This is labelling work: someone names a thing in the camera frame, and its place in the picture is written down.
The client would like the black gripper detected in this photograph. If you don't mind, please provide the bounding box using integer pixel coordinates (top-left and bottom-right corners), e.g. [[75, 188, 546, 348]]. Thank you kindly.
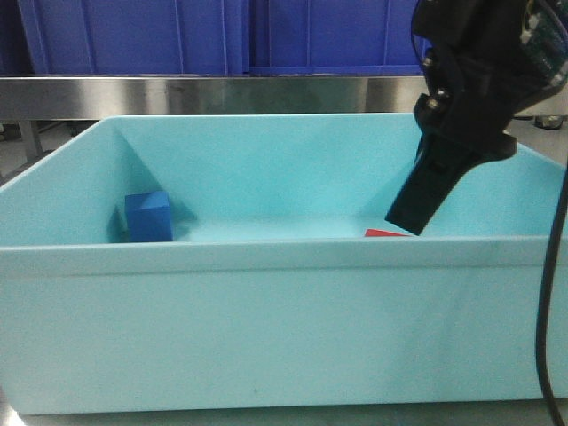
[[385, 1, 567, 235]]

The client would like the red foam cube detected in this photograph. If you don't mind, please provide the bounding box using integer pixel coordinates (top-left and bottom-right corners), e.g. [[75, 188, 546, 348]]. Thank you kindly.
[[364, 228, 410, 238]]

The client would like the middle blue crate on shelf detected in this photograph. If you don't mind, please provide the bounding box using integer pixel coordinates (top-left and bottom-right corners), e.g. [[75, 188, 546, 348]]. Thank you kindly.
[[249, 1, 421, 75]]

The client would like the blue crate on shelf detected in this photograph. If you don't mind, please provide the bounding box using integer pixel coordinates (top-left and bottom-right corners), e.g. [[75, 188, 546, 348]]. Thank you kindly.
[[18, 1, 249, 75], [249, 1, 421, 75]]

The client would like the blue foam cube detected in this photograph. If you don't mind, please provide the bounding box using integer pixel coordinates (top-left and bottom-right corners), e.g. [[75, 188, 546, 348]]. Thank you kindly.
[[124, 191, 174, 242]]

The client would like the left blue crate on shelf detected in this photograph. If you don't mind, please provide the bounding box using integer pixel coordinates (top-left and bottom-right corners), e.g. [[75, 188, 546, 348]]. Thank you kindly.
[[18, 1, 249, 75]]

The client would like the green circuit board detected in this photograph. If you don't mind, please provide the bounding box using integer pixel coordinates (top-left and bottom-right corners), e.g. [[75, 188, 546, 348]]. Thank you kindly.
[[520, 0, 567, 87]]

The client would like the light blue plastic tub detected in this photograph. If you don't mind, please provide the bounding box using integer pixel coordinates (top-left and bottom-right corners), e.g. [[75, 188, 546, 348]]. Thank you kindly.
[[1, 114, 564, 414]]

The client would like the black cable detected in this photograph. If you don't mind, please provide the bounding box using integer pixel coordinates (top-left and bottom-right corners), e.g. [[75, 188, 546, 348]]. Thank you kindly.
[[535, 163, 568, 426]]

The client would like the stainless steel shelf rail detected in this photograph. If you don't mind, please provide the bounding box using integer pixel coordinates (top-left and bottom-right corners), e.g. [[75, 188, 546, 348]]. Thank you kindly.
[[1, 75, 427, 121]]

